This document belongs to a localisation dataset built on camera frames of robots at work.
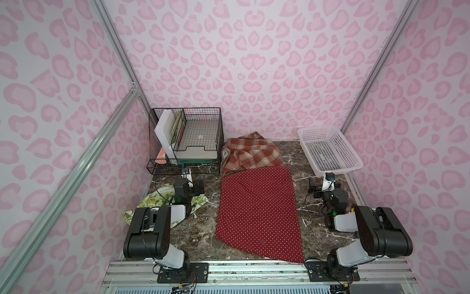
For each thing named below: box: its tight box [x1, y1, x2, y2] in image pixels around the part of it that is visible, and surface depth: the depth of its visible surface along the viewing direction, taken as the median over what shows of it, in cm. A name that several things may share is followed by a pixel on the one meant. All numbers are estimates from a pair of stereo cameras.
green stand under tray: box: [179, 158, 215, 168], surface depth 100 cm
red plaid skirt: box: [220, 131, 284, 176], surface depth 111 cm
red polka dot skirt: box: [215, 165, 305, 264], surface depth 92 cm
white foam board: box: [154, 109, 176, 160], surface depth 96 cm
